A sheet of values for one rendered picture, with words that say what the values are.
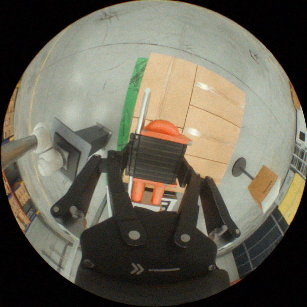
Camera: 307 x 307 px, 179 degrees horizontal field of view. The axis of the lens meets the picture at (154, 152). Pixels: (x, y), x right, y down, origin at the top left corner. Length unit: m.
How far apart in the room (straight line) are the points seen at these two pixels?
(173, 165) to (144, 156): 0.04
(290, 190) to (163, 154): 7.27
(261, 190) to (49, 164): 2.03
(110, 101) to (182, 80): 0.96
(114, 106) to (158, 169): 1.36
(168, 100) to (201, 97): 0.27
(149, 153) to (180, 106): 0.73
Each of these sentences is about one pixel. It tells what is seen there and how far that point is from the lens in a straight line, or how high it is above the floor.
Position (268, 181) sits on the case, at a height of 0.86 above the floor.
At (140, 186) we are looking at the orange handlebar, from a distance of 0.20.
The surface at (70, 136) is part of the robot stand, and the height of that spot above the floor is 0.75.
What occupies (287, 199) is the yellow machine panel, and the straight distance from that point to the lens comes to 7.35.
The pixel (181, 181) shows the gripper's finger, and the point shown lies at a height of 1.26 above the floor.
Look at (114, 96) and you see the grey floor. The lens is 1.50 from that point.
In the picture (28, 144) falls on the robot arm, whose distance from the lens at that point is 0.71.
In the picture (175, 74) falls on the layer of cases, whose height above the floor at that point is 0.54.
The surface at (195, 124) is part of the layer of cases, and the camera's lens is 0.90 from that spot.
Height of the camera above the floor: 1.38
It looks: 70 degrees down
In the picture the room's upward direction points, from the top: 179 degrees clockwise
